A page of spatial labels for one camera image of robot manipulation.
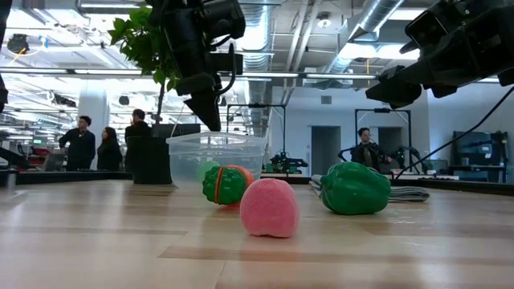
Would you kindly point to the white round ceiling fixture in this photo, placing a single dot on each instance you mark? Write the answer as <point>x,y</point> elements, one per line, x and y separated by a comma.
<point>323,22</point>

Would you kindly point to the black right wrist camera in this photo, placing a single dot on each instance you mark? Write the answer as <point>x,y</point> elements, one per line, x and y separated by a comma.
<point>421,26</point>

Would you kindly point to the background black robot arm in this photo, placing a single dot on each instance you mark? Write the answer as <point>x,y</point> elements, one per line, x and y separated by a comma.
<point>285,162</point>
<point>413,154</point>

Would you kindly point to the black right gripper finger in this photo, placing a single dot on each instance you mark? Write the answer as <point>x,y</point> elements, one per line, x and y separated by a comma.
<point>413,71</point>
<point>395,93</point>

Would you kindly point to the dark green toy bell pepper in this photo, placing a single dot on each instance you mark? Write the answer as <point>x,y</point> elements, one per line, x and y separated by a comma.
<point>353,188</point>

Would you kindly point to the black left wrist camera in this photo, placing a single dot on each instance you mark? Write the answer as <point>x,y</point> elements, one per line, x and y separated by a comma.
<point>227,63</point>

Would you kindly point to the person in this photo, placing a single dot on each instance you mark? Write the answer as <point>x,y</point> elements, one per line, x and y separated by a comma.
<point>365,154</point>
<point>138,126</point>
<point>78,146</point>
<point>109,152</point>

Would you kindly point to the pink fuzzy toy peach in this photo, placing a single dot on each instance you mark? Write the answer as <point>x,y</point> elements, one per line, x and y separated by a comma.
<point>269,208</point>

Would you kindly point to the dark workstation cart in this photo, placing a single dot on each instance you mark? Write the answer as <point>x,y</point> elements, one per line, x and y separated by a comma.
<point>478,152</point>

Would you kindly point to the silver ventilation duct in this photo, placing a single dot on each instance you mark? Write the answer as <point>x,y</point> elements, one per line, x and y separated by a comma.
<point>377,12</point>
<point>257,48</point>

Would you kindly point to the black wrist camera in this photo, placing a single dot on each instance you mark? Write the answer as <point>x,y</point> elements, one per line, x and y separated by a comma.
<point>421,26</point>
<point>227,63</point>

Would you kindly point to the ceiling light strip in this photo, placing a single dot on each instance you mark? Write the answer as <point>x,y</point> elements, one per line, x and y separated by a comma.
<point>263,74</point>
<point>337,76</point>

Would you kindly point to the grey door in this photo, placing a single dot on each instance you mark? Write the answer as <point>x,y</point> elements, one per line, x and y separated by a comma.
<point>391,138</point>
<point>325,150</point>

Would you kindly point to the clear plastic tupperware container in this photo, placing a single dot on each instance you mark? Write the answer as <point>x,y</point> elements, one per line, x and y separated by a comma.
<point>184,156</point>

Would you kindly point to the black metal frame stand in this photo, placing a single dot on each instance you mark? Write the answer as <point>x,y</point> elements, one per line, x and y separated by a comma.
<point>257,105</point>
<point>381,110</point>

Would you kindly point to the yellow hanging pendant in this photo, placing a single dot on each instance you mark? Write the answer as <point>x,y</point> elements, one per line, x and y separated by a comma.
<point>368,95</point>

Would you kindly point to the green leafy artificial plant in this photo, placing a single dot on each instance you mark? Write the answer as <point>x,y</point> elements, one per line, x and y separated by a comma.
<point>140,44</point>

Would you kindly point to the black background monitor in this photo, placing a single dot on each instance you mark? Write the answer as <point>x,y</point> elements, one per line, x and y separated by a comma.
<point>180,130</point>

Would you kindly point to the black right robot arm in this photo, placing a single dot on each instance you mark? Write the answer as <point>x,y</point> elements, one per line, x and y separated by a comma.
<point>507,77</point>

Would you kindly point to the grey folded cloth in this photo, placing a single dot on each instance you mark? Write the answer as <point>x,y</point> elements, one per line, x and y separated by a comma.
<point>409,194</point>

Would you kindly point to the green orange bumpy toy produce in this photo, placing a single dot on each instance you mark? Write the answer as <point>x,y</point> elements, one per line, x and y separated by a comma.
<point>229,186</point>

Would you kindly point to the black aluminium table frame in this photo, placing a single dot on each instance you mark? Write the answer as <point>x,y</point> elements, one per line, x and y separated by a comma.
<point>462,185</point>

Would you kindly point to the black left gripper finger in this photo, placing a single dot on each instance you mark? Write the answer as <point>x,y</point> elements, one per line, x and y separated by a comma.
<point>210,112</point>

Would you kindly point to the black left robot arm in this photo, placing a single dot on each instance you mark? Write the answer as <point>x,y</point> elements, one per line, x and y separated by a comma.
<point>188,32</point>

